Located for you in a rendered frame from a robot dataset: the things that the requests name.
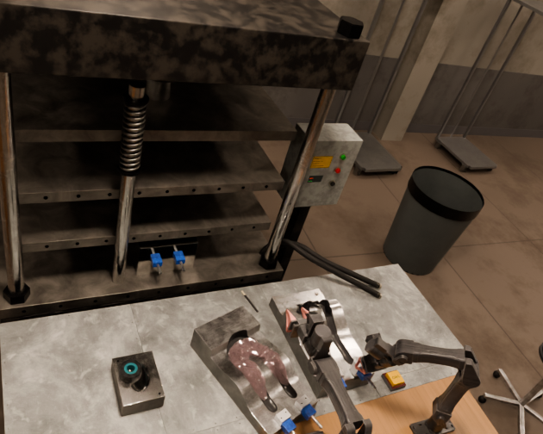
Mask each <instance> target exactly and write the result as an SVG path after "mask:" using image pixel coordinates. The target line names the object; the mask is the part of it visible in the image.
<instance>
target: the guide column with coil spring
mask: <svg viewBox="0 0 543 434"><path fill-rule="evenodd" d="M145 92H146V85H145V84H144V83H142V82H141V81H131V82H129V86H128V97H129V98H131V99H133V100H137V101H139V100H143V99H144V98H145ZM127 111H129V112H133V113H139V112H141V111H143V109H131V108H127ZM142 116H143V114H142V115H130V114H127V117H131V118H140V117H142ZM126 122H129V123H140V122H142V120H139V121H131V120H128V119H126ZM125 127H128V128H133V129H136V128H140V127H141V125H139V126H129V125H127V124H126V125H125ZM140 131H141V130H140ZM140 131H135V132H133V131H128V130H126V129H125V132H126V133H131V134H137V133H140ZM124 137H125V138H127V139H131V140H136V139H138V138H139V137H140V136H135V137H132V136H127V135H124ZM124 142H125V143H127V144H130V145H134V144H138V143H140V141H134V142H132V141H126V140H124ZM123 147H124V148H127V149H137V148H139V146H133V147H132V146H125V145H123ZM123 152H124V153H127V154H136V153H138V152H139V151H137V152H127V151H124V150H123ZM122 156H123V157H124V158H127V159H134V158H138V156H135V157H127V156H124V155H122ZM122 162H123V163H125V164H135V163H137V162H138V160H137V161H134V162H128V161H124V160H122ZM122 167H123V168H126V169H133V168H135V167H137V165H136V166H125V165H123V164H122ZM135 178H136V176H135V177H126V176H124V175H122V174H121V183H120V194H119V203H118V213H117V223H116V233H115V252H114V262H113V271H112V282H113V283H114V284H122V283H124V279H125V271H126V263H127V255H128V241H129V233H130V225H131V217H132V208H133V200H134V186H135Z"/></svg>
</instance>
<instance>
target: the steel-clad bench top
mask: <svg viewBox="0 0 543 434"><path fill-rule="evenodd" d="M353 271H354V272H356V273H359V274H360V275H362V276H365V277H368V278H370V279H372V280H373V281H376V282H379V283H381V284H382V288H381V289H379V288H375V287H373V286H371V285H369V284H367V283H365V282H362V283H364V284H365V285H366V286H368V287H370V288H373V289H375V290H376V291H378V292H379V293H381V294H382V297H381V299H378V298H377V297H375V296H373V295H371V294H369V293H367V292H365V291H364V290H362V289H360V288H358V287H356V286H354V285H352V284H351V283H350V282H347V281H345V280H343V279H341V278H340V277H338V276H336V275H334V274H328V275H323V276H312V277H306V278H300V279H294V280H289V281H282V282H272V283H266V284H260V285H254V286H248V287H243V288H231V289H226V290H220V291H214V292H208V293H202V294H192V295H186V296H179V297H174V298H168V299H162V300H156V301H146V302H140V303H134V304H128V305H122V306H116V307H106V308H99V309H94V310H88V311H82V312H76V313H66V314H60V315H54V316H48V317H42V318H36V319H25V320H19V321H14V322H8V323H2V324H0V349H1V365H2V382H3V414H4V430H5V434H258V432H256V430H255V429H254V428H253V426H252V425H251V424H250V422H249V421H248V420H247V418H246V417H245V416H244V414H243V413H242V412H241V410H240V409H239V408H238V406H237V405H235V403H234V402H233V400H232V399H231V398H230V397H229V395H228V394H227V392H226V391H225V390H224V389H223V387H222V386H221V384H220V383H219V382H218V381H217V379H216V378H215V377H214V376H213V375H212V373H211V372H210V371H209V369H208V368H207V367H206V365H205V364H204V363H203V361H202V360H201V359H200V357H199V356H198V355H197V353H196V352H195V351H194V350H193V349H192V348H191V346H190V342H191V340H192V336H193V332H194V329H196V328H198V327H199V326H202V325H204V324H206V323H208V322H210V321H211V320H213V319H216V318H218V317H220V316H222V315H224V314H226V313H229V312H231V311H233V310H235V309H236V308H238V307H241V306H243V305H244V306H245V307H246V308H247V310H248V311H249V312H250V313H251V314H252V315H253V316H254V318H255V319H256V320H257V321H258V322H259V323H260V328H259V331H260V332H261V333H262V334H263V335H264V336H265V337H266V338H267V339H268V340H269V341H270V342H271V343H273V344H274V345H276V346H277V347H278V348H279V349H280V350H281V351H282V352H283V353H284V354H285V355H286V356H287V357H288V358H289V360H290V363H291V365H292V367H293V369H294V370H295V372H296V375H297V377H298V378H299V380H300V381H301V382H302V383H303V385H304V386H305V387H306V388H307V389H308V390H309V391H310V392H311V393H312V394H313V395H314V393H313V391H312V389H311V387H310V385H309V383H308V381H307V379H306V377H305V375H304V373H303V371H302V369H301V367H300V365H299V363H298V361H297V359H296V357H295V355H294V354H293V352H292V350H291V348H290V346H289V344H288V342H287V340H286V338H285V336H284V334H283V332H282V330H281V328H280V326H279V324H278V322H277V320H276V318H275V316H274V314H273V313H272V310H271V309H270V307H269V303H270V301H271V298H272V297H273V296H278V295H287V294H293V293H298V292H303V291H309V290H314V289H320V291H321V293H322V295H323V296H324V298H325V300H328V301H330V300H334V299H336V300H337V301H338V302H339V303H340V305H341V307H342V309H343V312H344V314H345V317H346V322H347V326H348V329H349V332H350V333H351V335H352V337H353V339H354V341H355V342H356V344H357V345H358V347H359V348H360V349H361V351H362V352H363V354H364V355H365V356H366V355H367V354H369V353H367V352H366V351H365V346H366V344H367V342H366V341H365V339H366V336H368V335H371V334H375V333H379V332H380V334H381V337H382V340H383V341H384V342H386V343H389V344H391V345H392V346H393V344H395V343H396V341H397V340H399V339H408V340H414V342H418V343H420V344H425V345H429V346H434V347H440V348H447V349H464V347H463V346H462V344H461V343H460V342H459V341H458V340H457V339H456V338H455V336H454V335H453V333H452V332H451V331H450V330H449V328H448V327H447V326H446V324H445V323H444V322H443V320H442V319H441V318H440V316H439V315H438V314H437V313H436V312H435V311H434V309H433V308H432V307H431V306H430V304H429V303H428V301H427V300H426V299H425V298H424V296H423V295H422V294H421V292H420V291H419V290H418V288H417V287H416V286H415V285H414V284H413V283H412V282H411V280H410V279H409V277H408V276H407V275H406V274H405V272H404V271H403V269H402V268H401V267H400V266H399V264H392V265H386V266H380V267H374V268H369V269H362V270H353ZM354 279H355V280H357V281H359V282H361V281H360V280H358V279H356V278H354ZM241 291H243V292H244V293H245V294H246V296H247V297H248V299H249V300H250V301H251V302H252V304H253V305H254V306H255V307H256V308H257V310H258V311H259V312H258V313H257V312H256V311H255V310H254V308H253V307H252V305H251V304H250V303H249V301H248V300H247V298H246V297H245V296H244V295H243V294H242V293H241ZM130 305H131V306H130ZM137 330H138V331H137ZM148 351H152V352H153V356H154V360H155V362H156V366H157V369H158V372H159V377H160V380H161V383H162V387H163V389H164V393H165V400H164V405H163V406H162V407H158V408H154V409H151V410H147V411H144V412H137V413H134V414H130V415H127V416H123V417H122V416H121V411H120V407H119V403H118V399H117V395H116V391H115V384H114V380H113V375H112V372H111V364H112V358H117V357H124V356H129V355H133V354H138V353H142V352H148ZM393 370H398V372H399V373H400V375H401V377H402V378H403V379H404V382H405V384H406V387H404V388H401V389H397V390H395V391H392V392H391V391H390V390H389V389H388V387H387V385H386V384H385V382H384V380H383V378H382V377H381V375H382V374H383V373H387V372H390V371H393ZM457 372H458V370H457V369H456V368H453V367H449V366H446V365H439V364H434V363H412V364H407V363H405V364H404V365H400V366H397V365H396V366H393V367H388V368H387V369H383V370H379V371H376V372H375V374H374V375H373V377H372V378H371V381H372V382H373V383H374V385H375V386H376V387H377V388H376V389H374V388H373V387H372V385H371V384H370V383H369V382H368V384H366V385H364V386H360V387H355V388H352V389H348V390H347V392H348V394H349V396H350V398H351V400H352V402H353V404H354V405H358V404H361V403H364V402H367V401H370V400H375V399H378V398H380V397H384V396H387V395H390V394H395V393H398V392H401V391H403V390H407V389H410V388H415V387H418V386H420V385H424V384H427V383H429V382H432V381H438V380H440V379H444V378H447V377H449V376H453V375H456V374H457ZM314 396H315V395H314ZM315 398H316V397H315ZM317 400H318V402H317V404H316V406H315V408H314V409H315V410H316V414H315V416H314V417H318V416H321V415H324V414H327V413H330V412H335V409H334V406H333V404H332V402H331V400H330V399H329V397H328V395H327V396H324V397H321V398H318V399H317Z"/></svg>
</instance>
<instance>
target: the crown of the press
mask: <svg viewBox="0 0 543 434"><path fill-rule="evenodd" d="M363 27H364V24H363V22H362V21H360V20H357V19H355V18H353V17H351V16H341V17H340V18H339V17H338V16H337V15H336V14H335V13H334V12H332V11H331V10H330V9H329V8H327V7H326V6H325V5H324V4H322V3H321V2H320V1H318V0H0V72H6V73H22V74H40V75H56V76H73V77H90V78H122V79H139V80H142V83H144V84H145V85H146V92H145V94H146V95H148V97H149V99H152V100H156V101H164V100H167V99H169V98H170V96H171V90H172V83H174V82H190V83H206V84H239V85H256V86H272V87H290V88H306V89H324V90H353V86H354V84H355V81H356V79H357V76H358V75H359V70H360V68H361V66H362V63H363V61H364V58H365V55H366V52H367V50H368V47H369V45H370V41H368V40H367V39H366V38H364V37H363V36H362V35H361V33H362V30H363Z"/></svg>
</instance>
